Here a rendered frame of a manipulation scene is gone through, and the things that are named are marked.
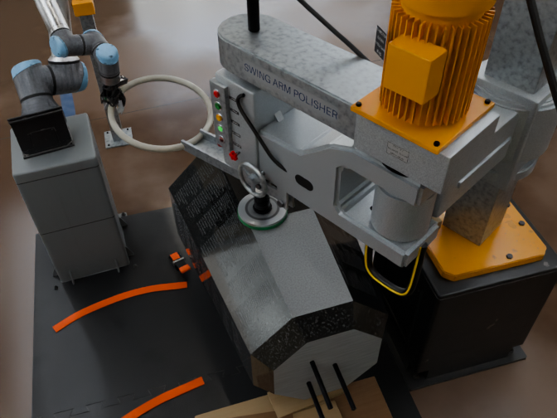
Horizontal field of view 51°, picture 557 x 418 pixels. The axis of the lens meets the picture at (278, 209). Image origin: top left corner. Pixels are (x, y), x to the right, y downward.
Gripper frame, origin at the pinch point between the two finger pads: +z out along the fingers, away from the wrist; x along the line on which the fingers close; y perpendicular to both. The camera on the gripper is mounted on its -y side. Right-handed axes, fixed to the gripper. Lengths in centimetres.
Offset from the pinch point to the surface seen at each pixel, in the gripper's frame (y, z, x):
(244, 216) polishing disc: 41, -3, 76
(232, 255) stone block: 54, 10, 76
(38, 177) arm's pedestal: 33, 27, -28
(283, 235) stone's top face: 46, -3, 94
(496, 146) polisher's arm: 32, -71, 156
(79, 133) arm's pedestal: 1.0, 24.5, -22.1
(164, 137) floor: -94, 120, -15
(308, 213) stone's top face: 30, -3, 102
